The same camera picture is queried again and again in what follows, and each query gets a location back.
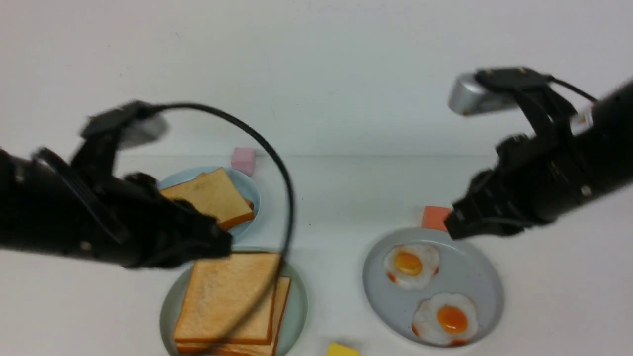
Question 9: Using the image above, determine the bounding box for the black right camera cable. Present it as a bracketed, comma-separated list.
[549, 75, 599, 103]

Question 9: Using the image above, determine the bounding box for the grey egg plate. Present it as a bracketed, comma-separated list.
[362, 228, 504, 349]

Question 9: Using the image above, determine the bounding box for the yellow cube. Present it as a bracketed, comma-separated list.
[326, 343, 360, 356]

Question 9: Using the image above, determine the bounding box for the pink cube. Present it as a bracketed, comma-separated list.
[231, 148, 256, 177]

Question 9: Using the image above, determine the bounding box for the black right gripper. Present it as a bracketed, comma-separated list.
[445, 133, 569, 240]

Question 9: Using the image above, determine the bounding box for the upper fried egg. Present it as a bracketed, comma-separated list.
[383, 243, 440, 291]

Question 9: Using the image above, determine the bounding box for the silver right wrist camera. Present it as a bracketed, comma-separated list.
[448, 67, 579, 144]

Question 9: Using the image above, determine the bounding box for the black left camera cable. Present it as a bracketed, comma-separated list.
[148, 102, 296, 354]

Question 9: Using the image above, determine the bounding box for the orange cube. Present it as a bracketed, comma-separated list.
[421, 206, 452, 232]

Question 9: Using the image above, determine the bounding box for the toast slice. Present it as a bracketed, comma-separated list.
[173, 252, 280, 345]
[244, 198, 255, 210]
[172, 277, 292, 356]
[160, 168, 256, 231]

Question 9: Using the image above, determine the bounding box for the black camera cable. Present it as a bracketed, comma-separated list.
[549, 75, 599, 103]
[148, 102, 296, 354]

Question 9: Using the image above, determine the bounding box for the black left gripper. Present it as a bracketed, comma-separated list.
[89, 172, 233, 269]

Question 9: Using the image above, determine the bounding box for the fried egg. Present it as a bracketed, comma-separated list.
[411, 292, 479, 347]
[383, 243, 440, 291]

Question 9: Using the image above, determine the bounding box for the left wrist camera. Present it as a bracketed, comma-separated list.
[70, 101, 168, 176]

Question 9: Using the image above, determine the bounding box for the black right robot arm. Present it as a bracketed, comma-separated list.
[445, 67, 633, 240]

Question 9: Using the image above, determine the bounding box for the lower fried egg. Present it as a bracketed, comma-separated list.
[411, 292, 479, 347]

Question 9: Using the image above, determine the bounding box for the light blue bread plate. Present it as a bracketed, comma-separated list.
[156, 166, 261, 243]

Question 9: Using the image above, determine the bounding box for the mint green plate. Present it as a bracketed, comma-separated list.
[160, 250, 308, 356]

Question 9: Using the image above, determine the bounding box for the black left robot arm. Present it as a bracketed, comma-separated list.
[0, 151, 233, 269]

